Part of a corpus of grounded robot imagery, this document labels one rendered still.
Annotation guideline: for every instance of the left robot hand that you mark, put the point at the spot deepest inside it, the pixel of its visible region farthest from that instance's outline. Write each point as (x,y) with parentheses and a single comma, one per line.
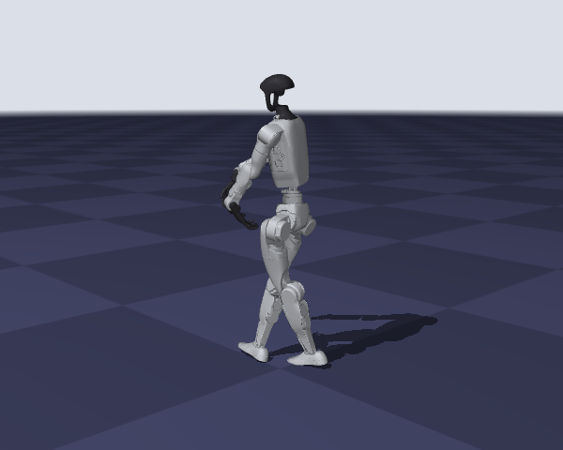
(240,217)

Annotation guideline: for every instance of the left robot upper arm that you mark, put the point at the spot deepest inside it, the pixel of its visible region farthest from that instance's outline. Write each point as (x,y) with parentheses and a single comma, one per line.
(267,137)

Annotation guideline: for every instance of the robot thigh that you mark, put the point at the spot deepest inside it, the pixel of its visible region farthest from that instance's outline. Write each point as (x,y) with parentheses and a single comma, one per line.
(293,243)
(274,231)

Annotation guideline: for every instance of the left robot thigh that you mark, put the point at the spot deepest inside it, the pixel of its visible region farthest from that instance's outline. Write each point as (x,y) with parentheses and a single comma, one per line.
(274,231)

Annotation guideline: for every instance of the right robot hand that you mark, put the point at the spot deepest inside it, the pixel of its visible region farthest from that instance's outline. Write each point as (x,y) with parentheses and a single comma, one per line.
(225,191)

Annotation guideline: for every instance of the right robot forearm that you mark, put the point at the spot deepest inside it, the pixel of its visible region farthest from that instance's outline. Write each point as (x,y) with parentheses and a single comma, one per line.
(240,165)

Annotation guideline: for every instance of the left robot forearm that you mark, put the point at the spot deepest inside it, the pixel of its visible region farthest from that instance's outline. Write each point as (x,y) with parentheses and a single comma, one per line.
(239,188)

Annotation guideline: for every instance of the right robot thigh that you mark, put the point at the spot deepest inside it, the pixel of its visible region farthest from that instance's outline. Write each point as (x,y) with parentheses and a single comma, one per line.
(293,243)

